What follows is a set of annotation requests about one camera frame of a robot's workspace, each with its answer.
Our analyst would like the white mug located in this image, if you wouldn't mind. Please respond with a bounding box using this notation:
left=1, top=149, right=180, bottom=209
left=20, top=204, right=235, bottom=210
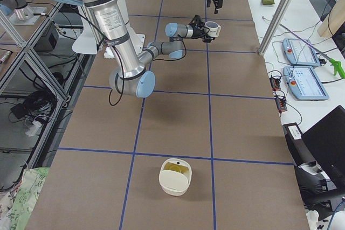
left=205, top=21, right=222, bottom=38

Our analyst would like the yellow lemon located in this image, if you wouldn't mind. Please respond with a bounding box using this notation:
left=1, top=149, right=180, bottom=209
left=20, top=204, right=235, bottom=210
left=164, top=163, right=188, bottom=174

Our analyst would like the green cloth pouch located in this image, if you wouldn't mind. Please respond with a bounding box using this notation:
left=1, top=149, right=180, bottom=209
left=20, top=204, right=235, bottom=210
left=261, top=0, right=275, bottom=5

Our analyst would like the upper blue teach pendant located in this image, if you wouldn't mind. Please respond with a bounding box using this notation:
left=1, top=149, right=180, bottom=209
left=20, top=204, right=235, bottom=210
left=282, top=38, right=321, bottom=67

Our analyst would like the blue teach pendant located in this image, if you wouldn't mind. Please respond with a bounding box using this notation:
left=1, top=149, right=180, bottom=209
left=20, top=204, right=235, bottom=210
left=282, top=38, right=321, bottom=67
left=283, top=66, right=329, bottom=101

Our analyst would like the lower blue teach pendant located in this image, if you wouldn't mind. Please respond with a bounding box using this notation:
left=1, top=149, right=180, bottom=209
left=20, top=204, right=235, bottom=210
left=283, top=66, right=329, bottom=101

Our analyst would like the cream oval bin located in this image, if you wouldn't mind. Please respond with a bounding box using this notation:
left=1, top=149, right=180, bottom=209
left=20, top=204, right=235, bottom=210
left=158, top=158, right=192, bottom=196

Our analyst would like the black laptop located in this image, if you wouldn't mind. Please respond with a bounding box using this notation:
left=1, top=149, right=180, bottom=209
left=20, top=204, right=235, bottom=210
left=302, top=105, right=344, bottom=187

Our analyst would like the green patterned cloth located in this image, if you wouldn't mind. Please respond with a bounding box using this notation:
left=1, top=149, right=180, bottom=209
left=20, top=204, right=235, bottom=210
left=1, top=167, right=50, bottom=229

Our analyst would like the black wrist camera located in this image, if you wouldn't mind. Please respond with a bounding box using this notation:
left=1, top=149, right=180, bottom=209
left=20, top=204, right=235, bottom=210
left=188, top=15, right=205, bottom=30

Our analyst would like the aluminium frame post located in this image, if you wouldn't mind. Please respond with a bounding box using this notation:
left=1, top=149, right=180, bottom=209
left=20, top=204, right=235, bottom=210
left=258, top=0, right=291, bottom=56

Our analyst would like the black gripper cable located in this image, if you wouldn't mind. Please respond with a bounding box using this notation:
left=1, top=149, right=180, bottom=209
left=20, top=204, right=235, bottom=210
left=78, top=11, right=189, bottom=107

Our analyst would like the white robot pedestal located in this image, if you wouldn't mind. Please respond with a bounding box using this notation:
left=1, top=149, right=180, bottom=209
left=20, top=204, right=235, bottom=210
left=72, top=6, right=145, bottom=54

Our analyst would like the green handled reacher grabber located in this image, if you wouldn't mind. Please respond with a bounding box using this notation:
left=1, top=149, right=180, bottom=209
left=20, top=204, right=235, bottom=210
left=279, top=23, right=345, bottom=79

